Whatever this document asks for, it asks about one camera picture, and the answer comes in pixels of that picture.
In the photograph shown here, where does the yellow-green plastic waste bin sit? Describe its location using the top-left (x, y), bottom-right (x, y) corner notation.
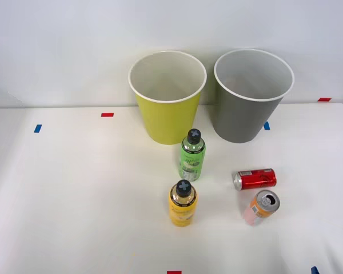
top-left (127, 50), bottom-right (208, 146)

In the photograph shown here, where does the green label plastic bottle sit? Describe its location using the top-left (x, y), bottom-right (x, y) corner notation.
top-left (178, 128), bottom-right (206, 183)

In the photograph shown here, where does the red drink can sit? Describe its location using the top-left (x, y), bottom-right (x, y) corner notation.
top-left (232, 168), bottom-right (277, 191)

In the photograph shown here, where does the grey plastic waste bin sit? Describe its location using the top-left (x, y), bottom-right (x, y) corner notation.
top-left (213, 49), bottom-right (296, 144)

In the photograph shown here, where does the yellow label plastic bottle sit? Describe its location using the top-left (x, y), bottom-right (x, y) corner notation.
top-left (168, 180), bottom-right (198, 228)

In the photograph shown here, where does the orange and pink drink can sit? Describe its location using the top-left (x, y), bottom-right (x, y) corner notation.
top-left (244, 190), bottom-right (281, 227)

